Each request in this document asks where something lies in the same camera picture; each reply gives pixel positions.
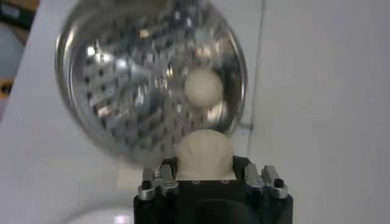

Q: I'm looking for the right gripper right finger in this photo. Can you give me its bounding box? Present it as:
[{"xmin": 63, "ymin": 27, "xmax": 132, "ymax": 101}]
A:
[{"xmin": 233, "ymin": 155, "xmax": 289, "ymax": 200}]

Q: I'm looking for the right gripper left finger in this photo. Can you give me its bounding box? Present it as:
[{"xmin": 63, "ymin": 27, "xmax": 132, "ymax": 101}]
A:
[{"xmin": 137, "ymin": 156, "xmax": 180, "ymax": 201}]

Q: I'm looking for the white steamed baozi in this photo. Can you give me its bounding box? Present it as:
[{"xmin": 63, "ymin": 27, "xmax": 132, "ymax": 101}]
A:
[
  {"xmin": 175, "ymin": 129, "xmax": 237, "ymax": 181},
  {"xmin": 184, "ymin": 68, "xmax": 224, "ymax": 107}
]

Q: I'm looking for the perforated steel steamer basket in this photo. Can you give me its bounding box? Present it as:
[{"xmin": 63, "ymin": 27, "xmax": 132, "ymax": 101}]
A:
[{"xmin": 54, "ymin": 0, "xmax": 248, "ymax": 167}]

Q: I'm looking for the round white plate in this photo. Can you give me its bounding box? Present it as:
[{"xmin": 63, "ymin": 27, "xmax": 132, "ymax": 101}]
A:
[{"xmin": 65, "ymin": 208, "xmax": 135, "ymax": 224}]

